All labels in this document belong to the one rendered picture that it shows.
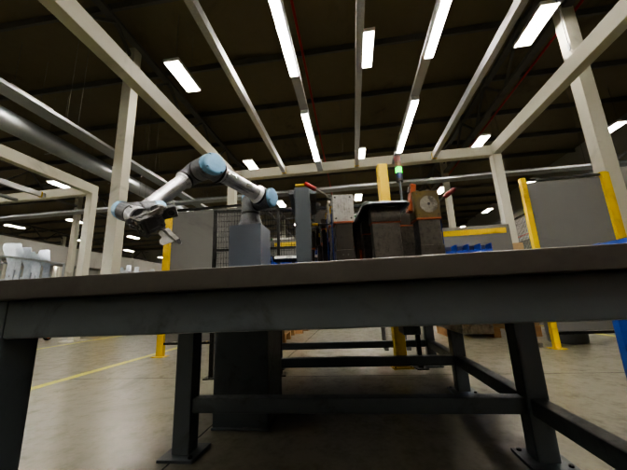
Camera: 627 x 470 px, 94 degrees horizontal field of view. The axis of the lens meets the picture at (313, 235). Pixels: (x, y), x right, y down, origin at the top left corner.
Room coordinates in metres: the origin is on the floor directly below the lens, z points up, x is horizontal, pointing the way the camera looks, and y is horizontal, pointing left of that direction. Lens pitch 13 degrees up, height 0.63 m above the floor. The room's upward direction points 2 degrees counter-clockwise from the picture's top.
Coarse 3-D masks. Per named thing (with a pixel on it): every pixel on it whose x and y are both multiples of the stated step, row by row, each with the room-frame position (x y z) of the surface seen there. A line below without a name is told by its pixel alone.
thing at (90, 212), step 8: (88, 200) 6.41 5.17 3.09; (96, 200) 6.53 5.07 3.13; (88, 208) 6.40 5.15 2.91; (88, 216) 6.40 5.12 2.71; (88, 224) 6.40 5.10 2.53; (88, 232) 6.42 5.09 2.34; (80, 240) 6.41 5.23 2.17; (88, 240) 6.44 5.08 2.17; (80, 248) 6.41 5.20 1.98; (88, 248) 6.47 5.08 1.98; (80, 256) 6.41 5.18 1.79; (88, 256) 6.49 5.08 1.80; (80, 264) 6.40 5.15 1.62; (88, 264) 6.52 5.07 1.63; (80, 272) 6.40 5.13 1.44; (88, 272) 6.54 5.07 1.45
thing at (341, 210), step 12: (336, 204) 1.16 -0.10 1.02; (348, 204) 1.17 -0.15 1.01; (336, 216) 1.16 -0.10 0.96; (348, 216) 1.17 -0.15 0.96; (336, 228) 1.17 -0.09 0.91; (348, 228) 1.17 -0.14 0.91; (336, 240) 1.17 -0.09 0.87; (348, 240) 1.17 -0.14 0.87; (336, 252) 1.17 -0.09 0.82; (348, 252) 1.17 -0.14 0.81
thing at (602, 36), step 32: (64, 0) 2.11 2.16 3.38; (96, 32) 2.45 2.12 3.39; (608, 32) 2.63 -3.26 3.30; (128, 64) 2.88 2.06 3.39; (576, 64) 3.10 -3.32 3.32; (160, 96) 3.46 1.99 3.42; (544, 96) 3.71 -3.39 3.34; (192, 128) 4.27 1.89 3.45; (512, 128) 4.55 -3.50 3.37; (224, 160) 5.46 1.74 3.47; (320, 160) 5.28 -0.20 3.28; (352, 160) 5.66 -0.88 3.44; (384, 160) 5.58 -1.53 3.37; (416, 160) 5.50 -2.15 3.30; (448, 160) 5.52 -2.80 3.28
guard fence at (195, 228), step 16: (192, 208) 3.97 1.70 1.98; (208, 208) 3.94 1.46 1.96; (240, 208) 3.90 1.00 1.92; (176, 224) 4.01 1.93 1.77; (192, 224) 3.98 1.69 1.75; (208, 224) 3.95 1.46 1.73; (192, 240) 3.98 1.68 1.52; (208, 240) 3.95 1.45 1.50; (224, 240) 3.93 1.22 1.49; (176, 256) 4.01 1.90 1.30; (192, 256) 3.98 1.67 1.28; (208, 256) 3.95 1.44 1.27; (224, 256) 3.92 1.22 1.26; (160, 336) 4.00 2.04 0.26; (176, 336) 4.00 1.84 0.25; (208, 336) 3.95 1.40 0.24; (160, 352) 4.00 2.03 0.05
